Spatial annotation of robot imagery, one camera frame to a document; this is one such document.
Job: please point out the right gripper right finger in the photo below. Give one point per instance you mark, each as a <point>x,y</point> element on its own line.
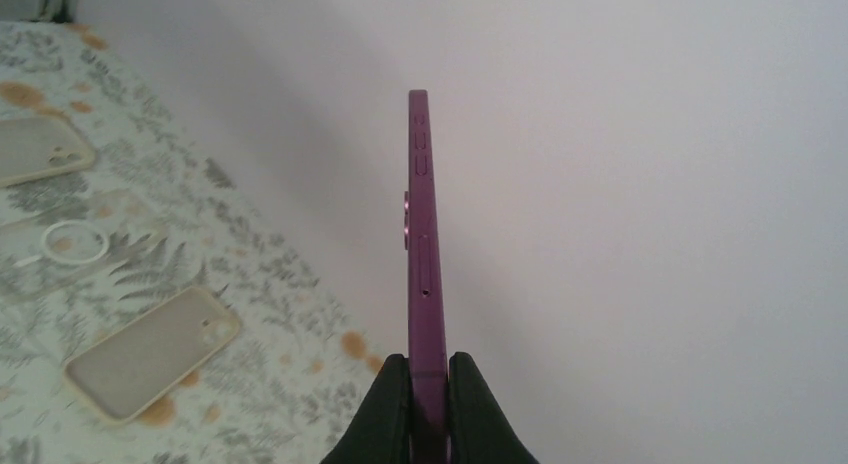
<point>480,433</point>

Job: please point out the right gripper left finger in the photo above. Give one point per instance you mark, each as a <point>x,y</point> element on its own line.
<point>379,430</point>

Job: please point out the cream silicone phone case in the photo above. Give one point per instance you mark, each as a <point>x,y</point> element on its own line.
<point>124,373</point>

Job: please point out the clear phone case with ring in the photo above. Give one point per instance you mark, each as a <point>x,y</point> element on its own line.
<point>46,252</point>

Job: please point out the floral patterned table mat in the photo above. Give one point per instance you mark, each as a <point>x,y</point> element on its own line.
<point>282,392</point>

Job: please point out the left aluminium corner post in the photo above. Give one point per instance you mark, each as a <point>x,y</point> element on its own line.
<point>57,11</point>

